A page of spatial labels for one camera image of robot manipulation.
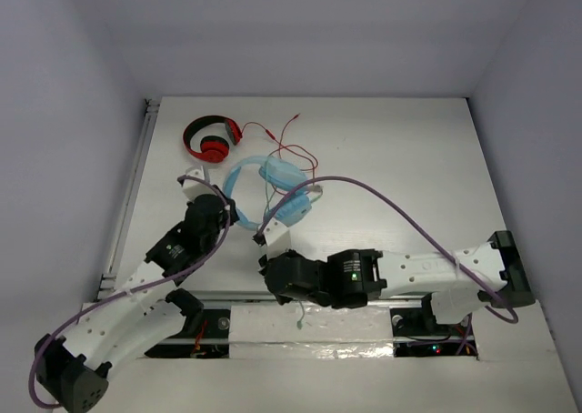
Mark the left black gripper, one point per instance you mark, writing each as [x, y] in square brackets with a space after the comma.
[218, 207]

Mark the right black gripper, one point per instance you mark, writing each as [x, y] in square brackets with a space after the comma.
[291, 254]

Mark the light blue headphones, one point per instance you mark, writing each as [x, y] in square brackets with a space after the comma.
[279, 175]

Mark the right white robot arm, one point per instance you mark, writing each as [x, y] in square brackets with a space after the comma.
[452, 285]

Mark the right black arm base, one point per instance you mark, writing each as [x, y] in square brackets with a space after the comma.
[416, 334]

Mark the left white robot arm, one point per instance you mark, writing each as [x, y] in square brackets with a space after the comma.
[76, 363]

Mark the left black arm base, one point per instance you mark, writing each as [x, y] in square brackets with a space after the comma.
[204, 333]

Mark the red black headphones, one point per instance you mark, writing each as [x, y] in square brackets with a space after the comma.
[212, 149]

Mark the white foam block with tape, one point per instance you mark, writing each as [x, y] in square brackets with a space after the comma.
[309, 332]

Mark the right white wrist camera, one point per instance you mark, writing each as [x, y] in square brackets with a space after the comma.
[275, 239]

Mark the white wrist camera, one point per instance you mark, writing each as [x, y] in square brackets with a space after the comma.
[195, 182]
[275, 239]

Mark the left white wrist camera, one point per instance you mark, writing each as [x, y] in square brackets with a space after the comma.
[195, 182]

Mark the aluminium rail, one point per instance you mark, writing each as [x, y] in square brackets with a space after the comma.
[109, 283]

